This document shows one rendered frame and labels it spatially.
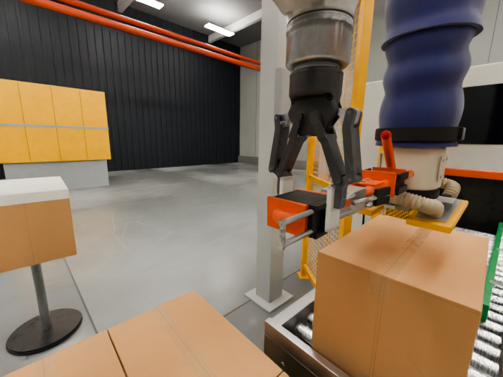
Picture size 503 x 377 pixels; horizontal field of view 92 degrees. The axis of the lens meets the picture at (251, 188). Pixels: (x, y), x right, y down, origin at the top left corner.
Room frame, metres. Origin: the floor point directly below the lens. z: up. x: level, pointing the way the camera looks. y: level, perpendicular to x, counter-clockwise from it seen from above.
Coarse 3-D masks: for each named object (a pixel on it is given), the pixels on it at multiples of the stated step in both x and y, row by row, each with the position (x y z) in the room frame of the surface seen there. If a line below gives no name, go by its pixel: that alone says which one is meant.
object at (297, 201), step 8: (288, 192) 0.40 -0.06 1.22; (296, 192) 0.40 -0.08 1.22; (304, 192) 0.40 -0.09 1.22; (312, 192) 0.40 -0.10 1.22; (320, 192) 0.40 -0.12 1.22; (272, 200) 0.37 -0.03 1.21; (280, 200) 0.36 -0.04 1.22; (288, 200) 0.35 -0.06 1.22; (296, 200) 0.35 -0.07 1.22; (304, 200) 0.35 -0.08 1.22; (312, 200) 0.35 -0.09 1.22; (272, 208) 0.37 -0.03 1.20; (280, 208) 0.36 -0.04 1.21; (288, 208) 0.35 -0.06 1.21; (296, 208) 0.33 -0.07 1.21; (304, 208) 0.33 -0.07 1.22; (272, 224) 0.37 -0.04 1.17; (304, 224) 0.33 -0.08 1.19; (288, 232) 0.35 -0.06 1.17; (296, 232) 0.33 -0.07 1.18
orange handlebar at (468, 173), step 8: (448, 168) 0.74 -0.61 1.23; (456, 168) 0.74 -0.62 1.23; (464, 176) 0.72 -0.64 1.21; (472, 176) 0.70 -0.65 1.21; (480, 176) 0.69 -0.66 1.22; (488, 176) 0.68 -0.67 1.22; (496, 176) 0.67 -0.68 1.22; (352, 184) 0.53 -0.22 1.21; (360, 184) 0.55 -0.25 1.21; (368, 184) 0.51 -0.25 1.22; (376, 184) 0.51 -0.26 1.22; (384, 184) 0.54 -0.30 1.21; (368, 192) 0.48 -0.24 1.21; (272, 216) 0.35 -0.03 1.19; (280, 216) 0.34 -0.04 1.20; (288, 216) 0.33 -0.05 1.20; (288, 224) 0.33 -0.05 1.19; (296, 224) 0.33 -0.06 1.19
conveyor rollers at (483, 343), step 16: (496, 272) 1.34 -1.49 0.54; (496, 288) 1.20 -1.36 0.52; (496, 304) 1.03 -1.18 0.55; (496, 320) 0.95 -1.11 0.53; (304, 336) 0.84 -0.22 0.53; (480, 336) 0.85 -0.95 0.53; (496, 336) 0.84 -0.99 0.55; (480, 352) 0.79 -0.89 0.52; (496, 352) 0.76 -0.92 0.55; (480, 368) 0.72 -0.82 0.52; (496, 368) 0.70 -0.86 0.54
